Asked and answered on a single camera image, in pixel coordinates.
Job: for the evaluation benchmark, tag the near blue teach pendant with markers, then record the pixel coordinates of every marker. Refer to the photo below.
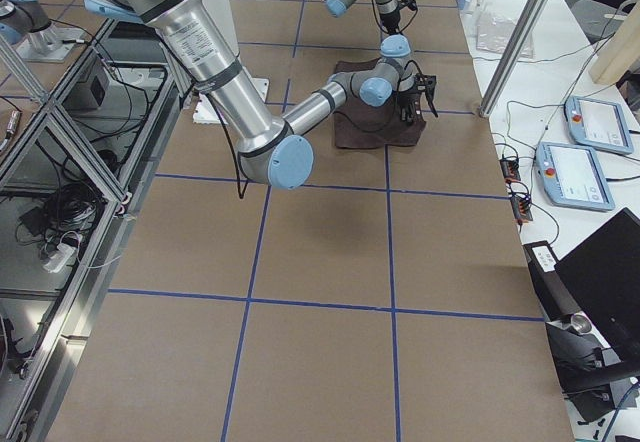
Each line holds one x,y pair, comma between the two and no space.
572,177

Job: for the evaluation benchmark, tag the black laptop computer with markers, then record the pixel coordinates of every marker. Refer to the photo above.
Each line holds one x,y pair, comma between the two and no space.
602,275

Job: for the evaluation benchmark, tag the blue teach pendant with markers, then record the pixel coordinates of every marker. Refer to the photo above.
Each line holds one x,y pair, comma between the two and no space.
598,124
572,177

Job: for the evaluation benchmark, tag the orange black connector module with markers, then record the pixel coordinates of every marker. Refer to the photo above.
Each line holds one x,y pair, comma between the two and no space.
510,169

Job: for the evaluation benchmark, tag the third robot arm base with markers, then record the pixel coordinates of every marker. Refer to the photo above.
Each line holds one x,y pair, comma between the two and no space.
26,24

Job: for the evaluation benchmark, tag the far blue teach pendant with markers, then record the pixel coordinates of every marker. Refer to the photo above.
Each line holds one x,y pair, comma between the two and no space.
598,124

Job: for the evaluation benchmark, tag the clear plastic bag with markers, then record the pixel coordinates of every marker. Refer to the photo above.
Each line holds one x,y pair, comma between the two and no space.
493,32

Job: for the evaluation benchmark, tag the black labelled box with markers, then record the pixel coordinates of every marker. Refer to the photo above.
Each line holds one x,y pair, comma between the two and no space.
554,297

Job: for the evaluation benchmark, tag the aluminium vertical post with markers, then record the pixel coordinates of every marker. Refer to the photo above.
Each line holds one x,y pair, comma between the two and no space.
524,26

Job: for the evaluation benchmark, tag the white power strip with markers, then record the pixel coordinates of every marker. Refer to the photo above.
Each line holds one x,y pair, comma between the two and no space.
59,258

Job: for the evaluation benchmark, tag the dark brown t-shirt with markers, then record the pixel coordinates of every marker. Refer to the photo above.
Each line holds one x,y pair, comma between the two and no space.
370,117

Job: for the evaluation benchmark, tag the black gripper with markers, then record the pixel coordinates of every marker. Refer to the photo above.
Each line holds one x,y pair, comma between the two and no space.
390,21
406,100

